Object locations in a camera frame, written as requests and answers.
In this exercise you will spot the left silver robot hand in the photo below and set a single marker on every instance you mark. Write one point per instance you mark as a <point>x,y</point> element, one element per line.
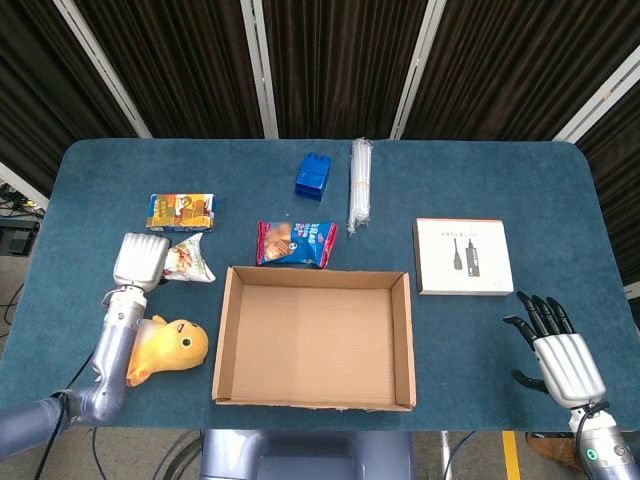
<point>140,260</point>

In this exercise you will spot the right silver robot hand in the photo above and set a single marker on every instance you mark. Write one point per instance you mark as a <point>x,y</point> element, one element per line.
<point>567,365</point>

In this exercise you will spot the white snack bag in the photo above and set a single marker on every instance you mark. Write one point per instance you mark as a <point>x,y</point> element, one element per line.
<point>192,260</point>

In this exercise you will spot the yellow plush toy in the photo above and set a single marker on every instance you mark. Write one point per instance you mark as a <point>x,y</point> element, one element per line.
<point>170,345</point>

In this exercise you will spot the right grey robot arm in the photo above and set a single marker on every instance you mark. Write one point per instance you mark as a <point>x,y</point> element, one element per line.
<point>600,450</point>

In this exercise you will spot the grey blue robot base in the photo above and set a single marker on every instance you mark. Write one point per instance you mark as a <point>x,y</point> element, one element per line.
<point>300,455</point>

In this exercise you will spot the white flat product box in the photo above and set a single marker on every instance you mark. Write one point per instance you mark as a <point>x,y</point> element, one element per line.
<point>462,257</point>

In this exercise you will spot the red blue snack packet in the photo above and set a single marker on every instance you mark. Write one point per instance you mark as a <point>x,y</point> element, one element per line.
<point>295,242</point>

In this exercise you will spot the brown cardboard box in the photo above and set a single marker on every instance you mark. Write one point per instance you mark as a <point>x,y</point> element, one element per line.
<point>310,340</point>

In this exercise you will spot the yellow and blue carton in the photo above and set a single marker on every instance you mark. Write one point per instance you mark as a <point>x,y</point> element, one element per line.
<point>180,212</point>

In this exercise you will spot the brown shoe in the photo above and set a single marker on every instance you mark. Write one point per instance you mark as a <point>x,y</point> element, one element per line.
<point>555,450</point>

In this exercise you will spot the blue plastic building block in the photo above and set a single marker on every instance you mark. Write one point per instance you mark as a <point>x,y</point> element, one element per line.
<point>312,177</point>

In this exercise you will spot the dark brown pleated curtain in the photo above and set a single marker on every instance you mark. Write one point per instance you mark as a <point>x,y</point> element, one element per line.
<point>190,65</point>

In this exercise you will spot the blue velvet table cover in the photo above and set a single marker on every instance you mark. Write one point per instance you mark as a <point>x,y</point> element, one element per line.
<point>475,175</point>

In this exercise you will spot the bundle of clear straws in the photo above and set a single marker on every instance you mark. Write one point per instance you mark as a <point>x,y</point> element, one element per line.
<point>360,185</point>

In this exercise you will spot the white metal frame post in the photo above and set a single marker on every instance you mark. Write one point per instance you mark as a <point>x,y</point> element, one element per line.
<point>417,65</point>
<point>22,182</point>
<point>100,65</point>
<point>260,65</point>
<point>600,95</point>

